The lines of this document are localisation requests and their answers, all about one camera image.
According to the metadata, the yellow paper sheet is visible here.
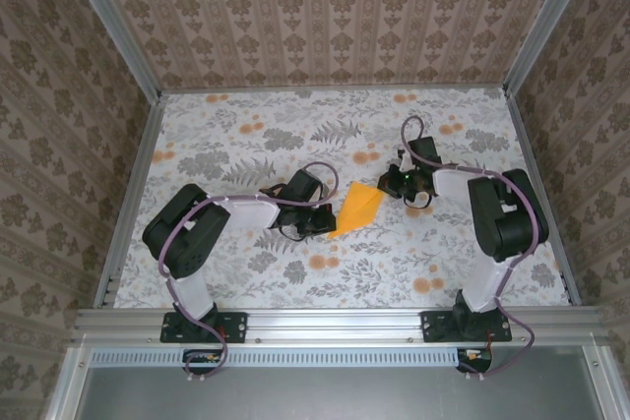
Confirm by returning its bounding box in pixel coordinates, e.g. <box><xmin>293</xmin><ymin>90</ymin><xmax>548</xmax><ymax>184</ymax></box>
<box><xmin>327</xmin><ymin>181</ymin><xmax>387</xmax><ymax>240</ymax></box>

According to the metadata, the floral printed table cover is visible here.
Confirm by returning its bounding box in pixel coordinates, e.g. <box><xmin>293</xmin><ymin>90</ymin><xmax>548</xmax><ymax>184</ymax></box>
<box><xmin>112</xmin><ymin>90</ymin><xmax>571</xmax><ymax>310</ymax></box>

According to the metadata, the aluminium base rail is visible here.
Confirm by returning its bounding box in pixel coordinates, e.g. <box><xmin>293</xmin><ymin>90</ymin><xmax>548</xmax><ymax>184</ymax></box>
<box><xmin>71</xmin><ymin>306</ymin><xmax>609</xmax><ymax>345</ymax></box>

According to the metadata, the aluminium table end rail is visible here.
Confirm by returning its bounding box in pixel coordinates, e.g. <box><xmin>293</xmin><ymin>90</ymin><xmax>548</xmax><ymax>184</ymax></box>
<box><xmin>159</xmin><ymin>86</ymin><xmax>508</xmax><ymax>95</ymax></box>

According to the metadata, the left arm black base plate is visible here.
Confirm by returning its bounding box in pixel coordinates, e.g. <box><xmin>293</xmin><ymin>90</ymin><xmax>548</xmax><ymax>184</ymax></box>
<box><xmin>160</xmin><ymin>310</ymin><xmax>248</xmax><ymax>344</ymax></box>

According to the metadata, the aluminium table side rail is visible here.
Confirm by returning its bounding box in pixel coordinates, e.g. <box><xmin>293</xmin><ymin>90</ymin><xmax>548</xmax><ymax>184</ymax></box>
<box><xmin>506</xmin><ymin>90</ymin><xmax>583</xmax><ymax>307</ymax></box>
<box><xmin>93</xmin><ymin>92</ymin><xmax>166</xmax><ymax>311</ymax></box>

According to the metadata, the slotted grey cable duct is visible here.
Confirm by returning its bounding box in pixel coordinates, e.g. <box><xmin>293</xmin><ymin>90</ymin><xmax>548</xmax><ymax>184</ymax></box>
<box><xmin>90</xmin><ymin>350</ymin><xmax>464</xmax><ymax>368</ymax></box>

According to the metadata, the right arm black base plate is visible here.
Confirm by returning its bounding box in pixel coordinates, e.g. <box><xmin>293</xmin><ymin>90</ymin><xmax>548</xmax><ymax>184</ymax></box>
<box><xmin>420</xmin><ymin>310</ymin><xmax>513</xmax><ymax>344</ymax></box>

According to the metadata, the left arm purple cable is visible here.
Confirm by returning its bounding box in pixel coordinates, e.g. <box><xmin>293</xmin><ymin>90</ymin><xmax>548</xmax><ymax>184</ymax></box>
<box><xmin>157</xmin><ymin>162</ymin><xmax>340</xmax><ymax>385</ymax></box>

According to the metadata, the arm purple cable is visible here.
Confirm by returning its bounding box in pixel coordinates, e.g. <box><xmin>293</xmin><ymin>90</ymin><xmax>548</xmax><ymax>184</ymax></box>
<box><xmin>401</xmin><ymin>116</ymin><xmax>550</xmax><ymax>383</ymax></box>
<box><xmin>157</xmin><ymin>162</ymin><xmax>340</xmax><ymax>385</ymax></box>

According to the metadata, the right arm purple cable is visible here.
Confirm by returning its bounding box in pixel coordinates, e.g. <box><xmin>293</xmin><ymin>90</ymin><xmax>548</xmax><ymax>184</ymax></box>
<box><xmin>401</xmin><ymin>116</ymin><xmax>550</xmax><ymax>383</ymax></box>

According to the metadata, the aluminium frame post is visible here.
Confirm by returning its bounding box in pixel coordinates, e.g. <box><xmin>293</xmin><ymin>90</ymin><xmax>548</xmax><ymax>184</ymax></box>
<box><xmin>502</xmin><ymin>0</ymin><xmax>604</xmax><ymax>92</ymax></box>
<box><xmin>61</xmin><ymin>0</ymin><xmax>163</xmax><ymax>101</ymax></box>

